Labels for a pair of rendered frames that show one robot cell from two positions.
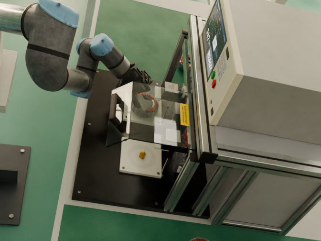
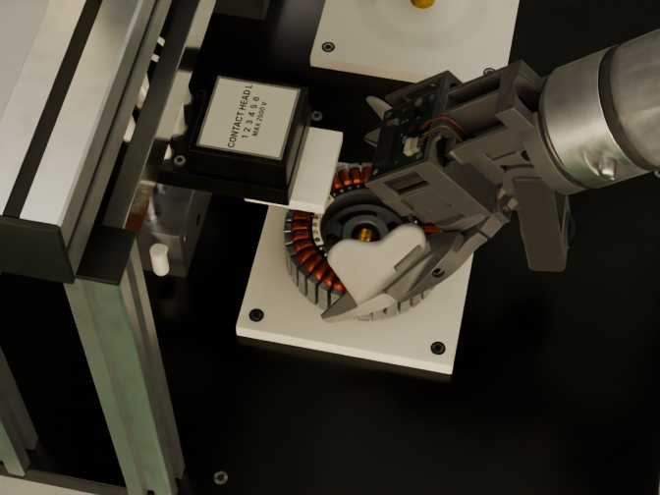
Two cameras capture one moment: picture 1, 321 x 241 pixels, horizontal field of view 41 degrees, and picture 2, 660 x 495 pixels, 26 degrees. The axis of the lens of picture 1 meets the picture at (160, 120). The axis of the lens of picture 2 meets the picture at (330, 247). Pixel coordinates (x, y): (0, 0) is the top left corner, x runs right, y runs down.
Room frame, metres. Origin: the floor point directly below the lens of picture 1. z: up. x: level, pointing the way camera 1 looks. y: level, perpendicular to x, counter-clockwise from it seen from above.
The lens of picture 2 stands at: (1.70, 0.30, 1.64)
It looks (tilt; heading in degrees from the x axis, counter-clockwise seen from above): 58 degrees down; 208
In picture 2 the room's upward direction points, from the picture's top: straight up
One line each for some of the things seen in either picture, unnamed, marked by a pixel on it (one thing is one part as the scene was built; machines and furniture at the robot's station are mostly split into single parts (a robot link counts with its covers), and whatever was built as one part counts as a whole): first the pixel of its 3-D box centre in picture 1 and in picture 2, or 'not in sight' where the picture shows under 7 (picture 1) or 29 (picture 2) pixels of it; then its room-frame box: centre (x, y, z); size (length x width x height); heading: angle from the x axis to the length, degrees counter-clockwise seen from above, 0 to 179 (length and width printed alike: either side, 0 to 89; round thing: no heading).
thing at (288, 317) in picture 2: not in sight; (363, 258); (1.22, 0.08, 0.78); 0.15 x 0.15 x 0.01; 16
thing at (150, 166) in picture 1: (141, 157); (421, 4); (0.99, 0.01, 0.78); 0.15 x 0.15 x 0.01; 16
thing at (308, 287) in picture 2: not in sight; (365, 240); (1.22, 0.08, 0.80); 0.11 x 0.11 x 0.04
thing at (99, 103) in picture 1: (144, 136); (374, 134); (1.11, 0.03, 0.76); 0.64 x 0.47 x 0.02; 16
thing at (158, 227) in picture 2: not in sight; (163, 207); (1.26, -0.06, 0.80); 0.07 x 0.05 x 0.06; 16
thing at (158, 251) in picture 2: not in sight; (159, 260); (1.30, -0.04, 0.80); 0.01 x 0.01 x 0.03; 16
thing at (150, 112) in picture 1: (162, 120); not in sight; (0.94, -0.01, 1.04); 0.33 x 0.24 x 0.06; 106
